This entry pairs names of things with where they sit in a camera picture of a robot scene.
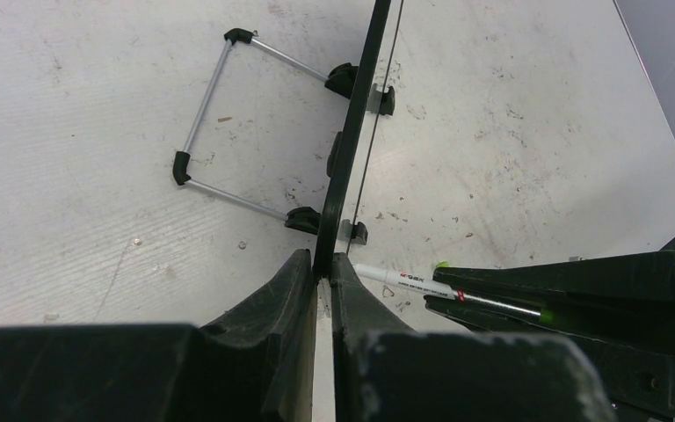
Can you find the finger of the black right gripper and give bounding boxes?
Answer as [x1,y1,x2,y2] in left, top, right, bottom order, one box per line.
[432,251,675,303]
[425,296,675,419]

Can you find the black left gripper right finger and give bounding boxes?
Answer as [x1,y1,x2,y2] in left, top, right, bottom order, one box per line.
[330,253,617,421]

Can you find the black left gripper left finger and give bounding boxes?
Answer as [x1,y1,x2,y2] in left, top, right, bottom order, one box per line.
[0,250,316,421]

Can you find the silver marker pen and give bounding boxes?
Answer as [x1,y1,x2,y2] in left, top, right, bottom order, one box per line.
[353,264,555,324]

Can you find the black framed small whiteboard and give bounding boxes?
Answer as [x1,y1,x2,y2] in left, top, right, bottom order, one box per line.
[171,0,406,422]

